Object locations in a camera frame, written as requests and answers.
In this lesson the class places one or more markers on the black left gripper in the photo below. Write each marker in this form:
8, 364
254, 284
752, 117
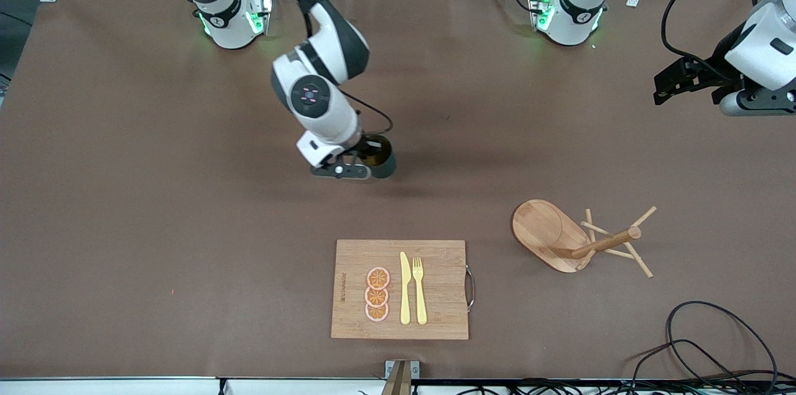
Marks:
711, 69

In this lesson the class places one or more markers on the yellow plastic fork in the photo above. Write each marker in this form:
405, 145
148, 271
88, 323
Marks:
420, 302

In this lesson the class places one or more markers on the dark green cup yellow inside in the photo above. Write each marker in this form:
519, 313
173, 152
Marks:
387, 168

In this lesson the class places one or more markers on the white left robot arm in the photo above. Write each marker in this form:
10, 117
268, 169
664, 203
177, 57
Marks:
575, 9

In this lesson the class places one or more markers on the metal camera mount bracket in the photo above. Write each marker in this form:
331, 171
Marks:
401, 376

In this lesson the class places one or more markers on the wooden mug rack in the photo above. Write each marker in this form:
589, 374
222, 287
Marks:
547, 230

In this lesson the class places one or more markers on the large table cover mat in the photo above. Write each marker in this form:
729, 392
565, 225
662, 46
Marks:
186, 196

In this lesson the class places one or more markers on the yellow plastic knife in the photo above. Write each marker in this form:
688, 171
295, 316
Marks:
405, 295

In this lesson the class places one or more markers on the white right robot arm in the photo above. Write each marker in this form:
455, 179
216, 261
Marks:
311, 96

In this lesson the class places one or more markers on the toy orange slice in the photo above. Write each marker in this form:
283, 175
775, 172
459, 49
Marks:
376, 297
377, 313
378, 278

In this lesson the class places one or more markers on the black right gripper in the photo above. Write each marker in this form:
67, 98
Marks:
374, 152

